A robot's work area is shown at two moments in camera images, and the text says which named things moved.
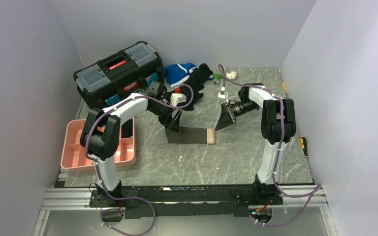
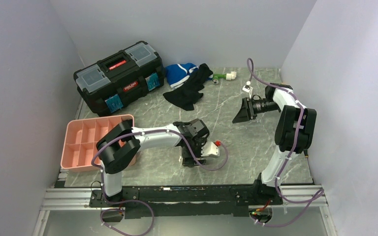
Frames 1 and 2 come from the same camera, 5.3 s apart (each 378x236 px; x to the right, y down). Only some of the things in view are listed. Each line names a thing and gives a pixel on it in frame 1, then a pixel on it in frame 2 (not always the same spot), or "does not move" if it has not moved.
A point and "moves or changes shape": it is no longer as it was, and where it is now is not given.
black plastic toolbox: [130, 71] does not move
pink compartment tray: [74, 157] does not move
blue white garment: [177, 73] does not move
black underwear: [196, 81] does not move
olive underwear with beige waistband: [191, 135] moves or changes shape
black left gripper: [174, 123] to [200, 142]
